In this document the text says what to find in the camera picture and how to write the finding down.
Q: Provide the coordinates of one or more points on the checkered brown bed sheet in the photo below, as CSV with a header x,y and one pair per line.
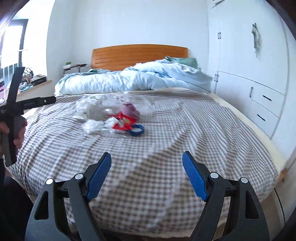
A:
x,y
147,191

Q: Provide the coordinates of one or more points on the person's left hand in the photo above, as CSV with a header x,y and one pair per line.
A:
x,y
18,141

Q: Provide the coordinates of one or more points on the green pillow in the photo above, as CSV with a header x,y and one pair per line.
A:
x,y
192,62

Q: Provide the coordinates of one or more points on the crumpled white plastic bag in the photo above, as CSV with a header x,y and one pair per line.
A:
x,y
94,126

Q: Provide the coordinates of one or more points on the item hanging on wardrobe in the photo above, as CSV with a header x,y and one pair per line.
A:
x,y
256,39

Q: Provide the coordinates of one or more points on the light blue duvet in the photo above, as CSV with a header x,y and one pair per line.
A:
x,y
154,75

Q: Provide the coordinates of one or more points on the window with railing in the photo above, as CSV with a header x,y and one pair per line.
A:
x,y
12,43

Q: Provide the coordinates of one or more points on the white milk carton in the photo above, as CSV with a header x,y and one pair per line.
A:
x,y
89,107

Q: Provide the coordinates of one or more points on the clear plastic container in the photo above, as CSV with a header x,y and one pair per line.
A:
x,y
139,102

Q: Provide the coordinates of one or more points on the white wardrobe with drawers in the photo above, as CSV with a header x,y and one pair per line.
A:
x,y
263,88

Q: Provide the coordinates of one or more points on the blue lid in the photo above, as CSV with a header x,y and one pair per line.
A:
x,y
136,130

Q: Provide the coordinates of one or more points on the purple cloth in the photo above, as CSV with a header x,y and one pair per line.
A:
x,y
129,109

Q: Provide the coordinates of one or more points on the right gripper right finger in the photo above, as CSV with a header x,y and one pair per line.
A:
x,y
245,219

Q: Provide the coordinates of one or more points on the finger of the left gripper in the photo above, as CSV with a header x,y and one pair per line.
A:
x,y
38,102

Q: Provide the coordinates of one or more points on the bedside table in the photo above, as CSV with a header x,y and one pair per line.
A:
x,y
70,66

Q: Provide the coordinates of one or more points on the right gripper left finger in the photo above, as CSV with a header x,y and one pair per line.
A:
x,y
48,219

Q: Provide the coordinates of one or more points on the clutter on windowsill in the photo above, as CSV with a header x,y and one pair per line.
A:
x,y
26,83

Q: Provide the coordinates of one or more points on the person's left forearm sleeve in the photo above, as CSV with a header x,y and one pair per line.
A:
x,y
16,208

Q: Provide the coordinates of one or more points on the red snack wrapper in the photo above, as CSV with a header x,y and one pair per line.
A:
x,y
122,122

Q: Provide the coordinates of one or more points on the wooden headboard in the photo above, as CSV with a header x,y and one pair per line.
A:
x,y
119,57

